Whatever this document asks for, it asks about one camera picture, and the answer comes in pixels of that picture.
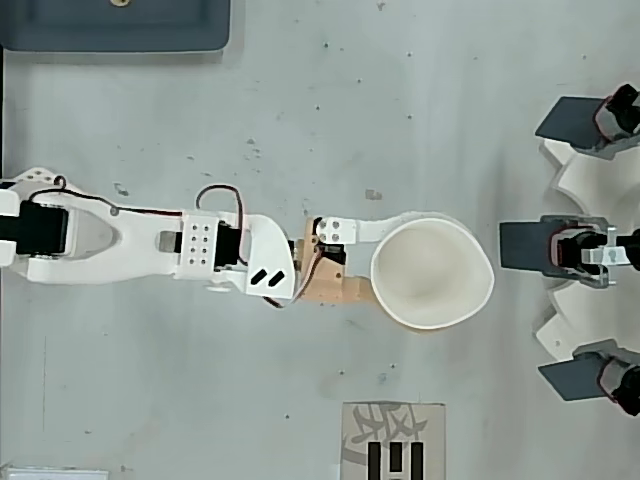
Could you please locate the dark grey paddle plate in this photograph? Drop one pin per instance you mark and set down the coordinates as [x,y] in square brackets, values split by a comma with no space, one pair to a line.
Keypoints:
[525,247]
[570,377]
[565,122]

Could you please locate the silver metal bracket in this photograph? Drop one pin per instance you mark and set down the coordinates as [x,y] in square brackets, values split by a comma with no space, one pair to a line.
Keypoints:
[612,255]

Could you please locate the blue grey plastic tray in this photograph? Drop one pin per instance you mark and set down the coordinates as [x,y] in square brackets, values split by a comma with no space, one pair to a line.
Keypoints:
[115,30]

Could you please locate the tan gripper with servo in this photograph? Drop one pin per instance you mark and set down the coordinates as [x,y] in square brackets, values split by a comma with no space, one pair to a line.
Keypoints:
[326,287]

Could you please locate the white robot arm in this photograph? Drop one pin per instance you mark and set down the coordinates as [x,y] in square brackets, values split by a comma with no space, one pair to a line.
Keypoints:
[140,245]

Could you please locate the grey printed paper card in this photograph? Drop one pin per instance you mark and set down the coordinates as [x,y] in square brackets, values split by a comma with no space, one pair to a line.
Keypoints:
[390,425]

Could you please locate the black servo motor grey frame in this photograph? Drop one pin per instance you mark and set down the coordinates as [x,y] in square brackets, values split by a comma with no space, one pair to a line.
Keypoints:
[570,250]
[625,387]
[622,107]

